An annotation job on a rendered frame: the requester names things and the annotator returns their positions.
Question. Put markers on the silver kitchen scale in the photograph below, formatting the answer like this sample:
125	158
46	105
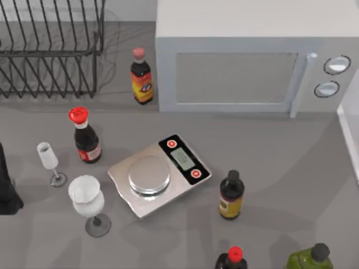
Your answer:
157	176

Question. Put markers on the pink-capped dark sauce bottle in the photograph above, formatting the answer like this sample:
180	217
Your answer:
141	79

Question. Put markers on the black-capped yellow-label dark bottle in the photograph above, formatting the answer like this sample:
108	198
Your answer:
231	197

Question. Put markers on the red-capped dark soy bottle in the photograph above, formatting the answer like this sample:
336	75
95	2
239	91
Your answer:
87	143

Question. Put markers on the wide white wine glass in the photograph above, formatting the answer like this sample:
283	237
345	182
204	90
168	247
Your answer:
88	201

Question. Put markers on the pale microwave oven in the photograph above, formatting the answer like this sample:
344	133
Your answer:
230	28

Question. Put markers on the narrow champagne glass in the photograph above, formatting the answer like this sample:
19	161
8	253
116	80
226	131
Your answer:
48	159

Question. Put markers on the red-capped black bottle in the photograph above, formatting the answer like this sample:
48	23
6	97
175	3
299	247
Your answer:
232	259

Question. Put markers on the small microwave knob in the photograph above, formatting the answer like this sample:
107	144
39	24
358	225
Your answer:
326	88

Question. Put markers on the white appliance edge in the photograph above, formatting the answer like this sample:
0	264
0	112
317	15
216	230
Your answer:
349	129

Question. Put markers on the large microwave knob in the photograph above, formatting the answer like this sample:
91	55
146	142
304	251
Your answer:
336	65

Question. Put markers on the green bottle with black cap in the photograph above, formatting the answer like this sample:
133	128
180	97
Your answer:
308	259

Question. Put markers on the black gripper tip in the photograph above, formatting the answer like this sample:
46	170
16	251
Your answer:
7	185

